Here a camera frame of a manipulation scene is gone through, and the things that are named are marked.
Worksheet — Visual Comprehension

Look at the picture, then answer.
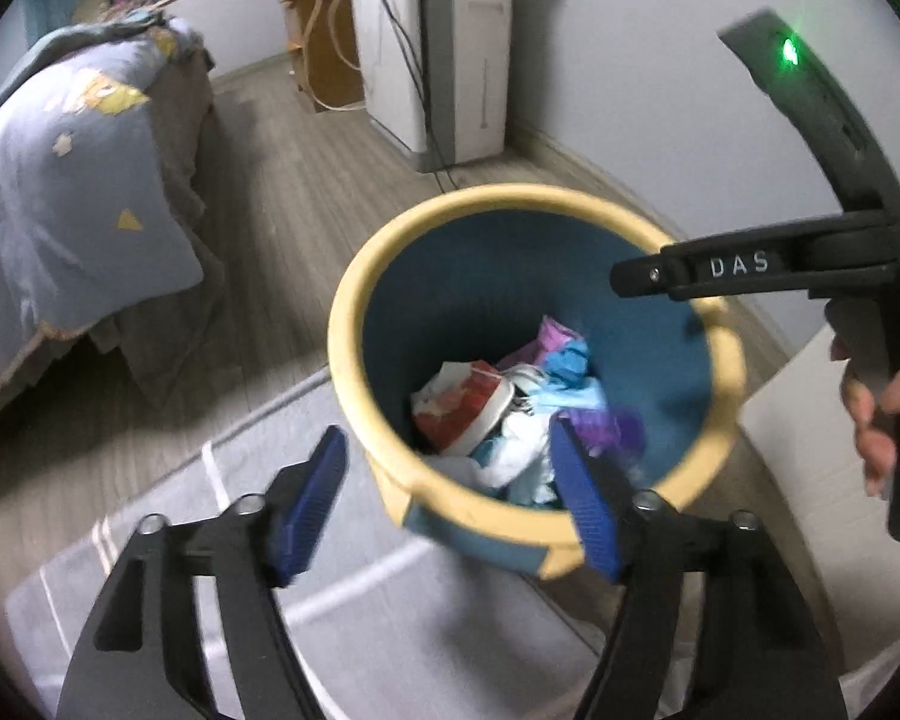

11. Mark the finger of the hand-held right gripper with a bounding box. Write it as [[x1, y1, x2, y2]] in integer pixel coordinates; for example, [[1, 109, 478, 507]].
[[610, 238, 702, 301]]

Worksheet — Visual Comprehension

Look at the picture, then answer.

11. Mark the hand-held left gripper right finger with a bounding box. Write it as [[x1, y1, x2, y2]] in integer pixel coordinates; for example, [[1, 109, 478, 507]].
[[547, 416, 848, 720]]

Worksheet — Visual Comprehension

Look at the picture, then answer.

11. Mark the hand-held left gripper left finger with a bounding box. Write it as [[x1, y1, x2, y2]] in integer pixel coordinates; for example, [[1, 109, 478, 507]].
[[54, 424, 350, 720]]

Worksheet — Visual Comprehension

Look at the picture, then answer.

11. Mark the white tissue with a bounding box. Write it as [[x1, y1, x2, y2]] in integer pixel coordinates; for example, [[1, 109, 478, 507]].
[[471, 412, 563, 507]]

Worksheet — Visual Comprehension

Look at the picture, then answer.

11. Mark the blue face mask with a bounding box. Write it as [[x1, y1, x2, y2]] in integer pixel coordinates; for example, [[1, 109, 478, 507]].
[[529, 379, 610, 421]]

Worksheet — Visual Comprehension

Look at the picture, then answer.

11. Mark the purple foil packet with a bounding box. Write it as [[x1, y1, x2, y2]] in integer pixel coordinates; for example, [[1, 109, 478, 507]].
[[499, 315, 582, 372]]

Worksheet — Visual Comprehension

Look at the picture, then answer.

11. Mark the blue cloth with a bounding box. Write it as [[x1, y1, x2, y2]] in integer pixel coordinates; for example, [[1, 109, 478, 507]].
[[544, 341, 593, 387]]

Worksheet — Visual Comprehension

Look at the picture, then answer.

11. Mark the red white packaging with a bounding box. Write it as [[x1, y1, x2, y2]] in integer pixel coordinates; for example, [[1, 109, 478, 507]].
[[411, 360, 512, 457]]

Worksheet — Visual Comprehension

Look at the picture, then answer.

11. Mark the yellow-rimmed blue trash bin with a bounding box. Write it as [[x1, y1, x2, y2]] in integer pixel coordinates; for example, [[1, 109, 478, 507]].
[[328, 184, 747, 578]]

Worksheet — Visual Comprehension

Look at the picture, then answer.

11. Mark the person's right hand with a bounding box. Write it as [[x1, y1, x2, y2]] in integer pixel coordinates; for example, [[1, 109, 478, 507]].
[[831, 337, 900, 500]]

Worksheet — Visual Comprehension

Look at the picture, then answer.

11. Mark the grey checked rug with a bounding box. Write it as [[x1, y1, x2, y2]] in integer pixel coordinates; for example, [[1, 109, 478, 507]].
[[4, 367, 616, 720]]

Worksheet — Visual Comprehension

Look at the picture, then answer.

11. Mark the grey-brown bed skirt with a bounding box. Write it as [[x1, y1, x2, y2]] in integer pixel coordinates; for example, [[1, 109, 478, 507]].
[[94, 49, 230, 410]]

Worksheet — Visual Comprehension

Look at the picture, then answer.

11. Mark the white air purifier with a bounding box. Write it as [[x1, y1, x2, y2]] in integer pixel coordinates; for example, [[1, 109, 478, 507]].
[[347, 0, 515, 173]]

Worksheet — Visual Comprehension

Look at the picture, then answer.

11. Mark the wooden stand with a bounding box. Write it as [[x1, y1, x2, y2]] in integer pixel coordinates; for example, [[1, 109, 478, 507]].
[[280, 0, 366, 113]]

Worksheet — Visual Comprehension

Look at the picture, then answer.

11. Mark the plaid clothes pile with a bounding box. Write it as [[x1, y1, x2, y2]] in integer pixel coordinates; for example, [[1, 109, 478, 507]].
[[71, 0, 188, 29]]

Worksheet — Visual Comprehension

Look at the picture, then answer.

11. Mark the black cable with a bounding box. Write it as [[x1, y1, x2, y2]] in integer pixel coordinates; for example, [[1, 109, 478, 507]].
[[379, 0, 458, 192]]

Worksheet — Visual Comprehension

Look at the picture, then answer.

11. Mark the white cable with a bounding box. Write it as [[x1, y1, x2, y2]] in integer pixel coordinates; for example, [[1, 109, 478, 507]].
[[309, 0, 366, 112]]

